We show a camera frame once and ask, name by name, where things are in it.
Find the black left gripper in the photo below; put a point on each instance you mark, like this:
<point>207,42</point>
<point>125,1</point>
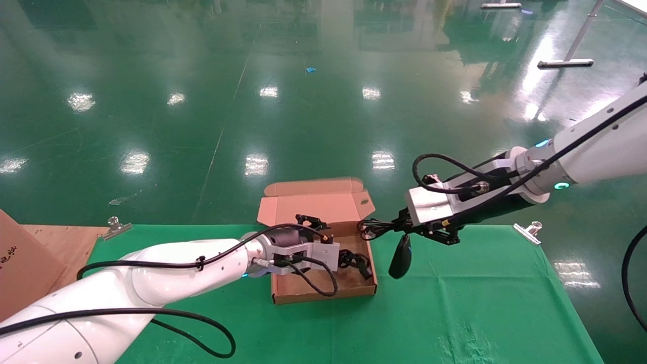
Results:
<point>285,237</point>

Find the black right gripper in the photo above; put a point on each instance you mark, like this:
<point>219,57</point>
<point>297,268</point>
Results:
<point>495,207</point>

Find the brown cardboard box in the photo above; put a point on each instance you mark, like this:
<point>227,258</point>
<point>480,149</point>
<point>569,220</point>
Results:
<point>313,202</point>

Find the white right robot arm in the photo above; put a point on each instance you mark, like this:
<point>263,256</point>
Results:
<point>606,146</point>

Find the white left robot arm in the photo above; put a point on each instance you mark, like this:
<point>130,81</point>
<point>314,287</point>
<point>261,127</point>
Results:
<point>167,273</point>

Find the green table cloth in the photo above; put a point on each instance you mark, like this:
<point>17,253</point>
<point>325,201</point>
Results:
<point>455,313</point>

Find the metal binder clip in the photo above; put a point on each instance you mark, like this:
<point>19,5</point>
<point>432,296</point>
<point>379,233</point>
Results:
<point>526,233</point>
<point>115,230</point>

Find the clear plastic floor litter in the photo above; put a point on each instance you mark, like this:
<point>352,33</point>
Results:
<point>117,201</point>

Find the white table leg stand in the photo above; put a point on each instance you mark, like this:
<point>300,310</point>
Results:
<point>500,6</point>
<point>563,63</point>

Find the brown printed cardboard carton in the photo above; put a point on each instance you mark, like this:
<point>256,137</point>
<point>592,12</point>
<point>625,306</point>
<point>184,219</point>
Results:
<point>25,268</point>

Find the white table top corner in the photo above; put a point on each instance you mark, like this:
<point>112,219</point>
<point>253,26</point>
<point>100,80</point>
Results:
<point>638,6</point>

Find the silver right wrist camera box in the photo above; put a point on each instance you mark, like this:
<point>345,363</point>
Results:
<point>429,205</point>

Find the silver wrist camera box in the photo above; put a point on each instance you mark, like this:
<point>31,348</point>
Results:
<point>429,205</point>
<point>323,255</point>

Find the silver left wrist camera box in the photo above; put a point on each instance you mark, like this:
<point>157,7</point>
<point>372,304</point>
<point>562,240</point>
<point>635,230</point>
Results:
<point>323,255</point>

